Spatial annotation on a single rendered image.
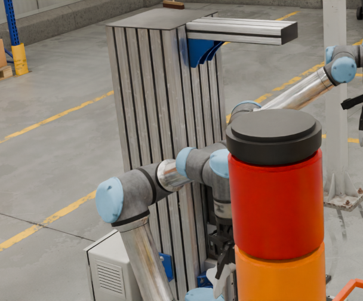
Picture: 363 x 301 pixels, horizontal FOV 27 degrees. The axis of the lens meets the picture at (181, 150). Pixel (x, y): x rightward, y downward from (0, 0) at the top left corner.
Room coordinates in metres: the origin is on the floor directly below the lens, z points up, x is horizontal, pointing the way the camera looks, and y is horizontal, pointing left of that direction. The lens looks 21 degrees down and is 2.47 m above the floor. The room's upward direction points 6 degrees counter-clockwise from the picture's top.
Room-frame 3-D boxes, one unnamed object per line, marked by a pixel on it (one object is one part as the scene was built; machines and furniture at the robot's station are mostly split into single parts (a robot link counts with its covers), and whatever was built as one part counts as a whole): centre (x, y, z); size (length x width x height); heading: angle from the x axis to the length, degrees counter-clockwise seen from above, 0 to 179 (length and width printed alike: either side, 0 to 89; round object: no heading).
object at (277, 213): (0.37, -0.05, 2.30); 0.05 x 0.05 x 0.05
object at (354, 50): (2.37, -0.56, 1.82); 0.11 x 0.11 x 0.08; 77
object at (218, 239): (1.61, -0.10, 1.62); 0.09 x 0.08 x 0.12; 33
